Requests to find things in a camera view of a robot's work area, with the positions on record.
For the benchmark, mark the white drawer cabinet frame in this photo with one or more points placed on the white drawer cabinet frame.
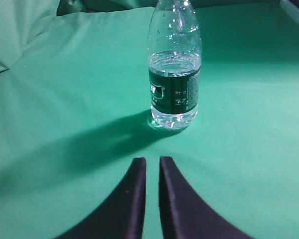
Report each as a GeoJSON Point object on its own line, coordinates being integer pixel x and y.
{"type": "Point", "coordinates": [291, 7]}

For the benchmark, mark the clear plastic water bottle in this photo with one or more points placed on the clear plastic water bottle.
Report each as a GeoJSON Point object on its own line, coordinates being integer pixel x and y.
{"type": "Point", "coordinates": [174, 63]}

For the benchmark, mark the green cloth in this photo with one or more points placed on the green cloth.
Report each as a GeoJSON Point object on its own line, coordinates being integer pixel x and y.
{"type": "Point", "coordinates": [74, 112]}

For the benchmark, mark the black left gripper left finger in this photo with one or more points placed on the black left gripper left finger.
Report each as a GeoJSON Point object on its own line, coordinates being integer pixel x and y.
{"type": "Point", "coordinates": [121, 214]}

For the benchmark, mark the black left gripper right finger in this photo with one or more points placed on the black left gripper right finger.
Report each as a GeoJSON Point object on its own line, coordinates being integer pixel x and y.
{"type": "Point", "coordinates": [184, 214]}

